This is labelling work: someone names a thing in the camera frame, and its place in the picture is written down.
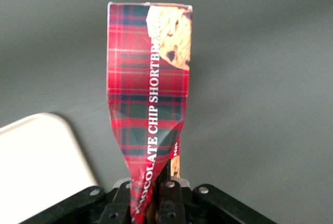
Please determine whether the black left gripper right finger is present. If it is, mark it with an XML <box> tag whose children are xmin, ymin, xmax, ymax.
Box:
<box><xmin>155</xmin><ymin>165</ymin><xmax>187</xmax><ymax>224</ymax></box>

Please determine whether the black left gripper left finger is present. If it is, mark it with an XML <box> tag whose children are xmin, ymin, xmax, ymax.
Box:
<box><xmin>100</xmin><ymin>181</ymin><xmax>132</xmax><ymax>224</ymax></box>

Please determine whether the red tartan cookie box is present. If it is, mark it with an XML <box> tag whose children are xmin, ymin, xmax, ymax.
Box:
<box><xmin>107</xmin><ymin>1</ymin><xmax>194</xmax><ymax>223</ymax></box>

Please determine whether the beige plastic tray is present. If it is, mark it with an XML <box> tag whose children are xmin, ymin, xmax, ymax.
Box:
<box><xmin>0</xmin><ymin>112</ymin><xmax>100</xmax><ymax>224</ymax></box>

